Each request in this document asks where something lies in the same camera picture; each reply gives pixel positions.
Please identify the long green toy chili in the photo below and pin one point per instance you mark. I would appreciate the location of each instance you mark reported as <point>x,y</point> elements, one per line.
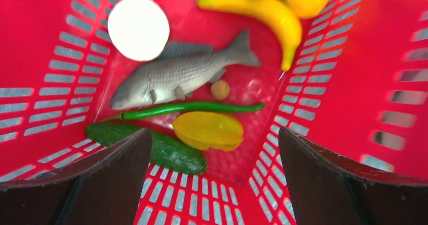
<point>179,107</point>

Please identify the red plastic basket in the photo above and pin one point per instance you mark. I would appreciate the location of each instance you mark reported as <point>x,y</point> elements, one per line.
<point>357,87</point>

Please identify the dark green toy cucumber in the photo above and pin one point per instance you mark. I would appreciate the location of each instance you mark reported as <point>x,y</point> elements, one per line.
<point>166,151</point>

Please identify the small tan toy nut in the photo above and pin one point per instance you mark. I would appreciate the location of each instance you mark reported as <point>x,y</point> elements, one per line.
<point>220,90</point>

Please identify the white round toy slice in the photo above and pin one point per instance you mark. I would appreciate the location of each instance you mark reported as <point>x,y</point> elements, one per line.
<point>138,29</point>

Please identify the yellow toy chili pepper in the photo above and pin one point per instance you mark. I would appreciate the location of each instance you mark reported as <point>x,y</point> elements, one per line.
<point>282,21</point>

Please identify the yellow toy starfruit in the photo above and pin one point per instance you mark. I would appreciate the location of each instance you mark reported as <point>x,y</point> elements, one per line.
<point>203,130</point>

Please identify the grey toy fish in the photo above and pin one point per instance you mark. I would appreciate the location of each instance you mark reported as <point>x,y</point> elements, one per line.
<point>174,78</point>

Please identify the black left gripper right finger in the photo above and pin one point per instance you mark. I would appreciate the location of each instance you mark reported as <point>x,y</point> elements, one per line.
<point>328,188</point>

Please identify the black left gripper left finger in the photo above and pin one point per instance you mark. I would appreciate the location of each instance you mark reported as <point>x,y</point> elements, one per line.
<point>103,188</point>

